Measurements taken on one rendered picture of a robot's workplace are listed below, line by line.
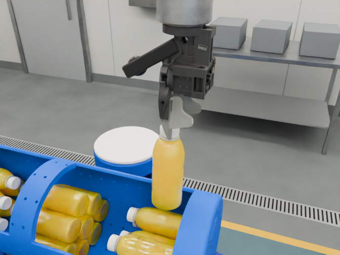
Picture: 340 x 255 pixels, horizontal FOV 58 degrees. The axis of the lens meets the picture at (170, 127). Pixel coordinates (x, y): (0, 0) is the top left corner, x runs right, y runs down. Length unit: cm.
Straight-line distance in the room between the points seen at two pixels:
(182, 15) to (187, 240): 43
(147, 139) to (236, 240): 123
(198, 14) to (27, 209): 59
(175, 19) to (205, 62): 9
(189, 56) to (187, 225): 35
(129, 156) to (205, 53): 76
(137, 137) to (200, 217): 70
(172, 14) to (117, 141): 88
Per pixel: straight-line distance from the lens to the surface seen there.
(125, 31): 431
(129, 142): 129
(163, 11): 50
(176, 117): 56
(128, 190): 96
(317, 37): 305
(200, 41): 52
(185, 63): 54
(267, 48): 308
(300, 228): 250
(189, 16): 49
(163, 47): 53
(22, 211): 84
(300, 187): 286
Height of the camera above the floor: 173
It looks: 30 degrees down
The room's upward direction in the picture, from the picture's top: straight up
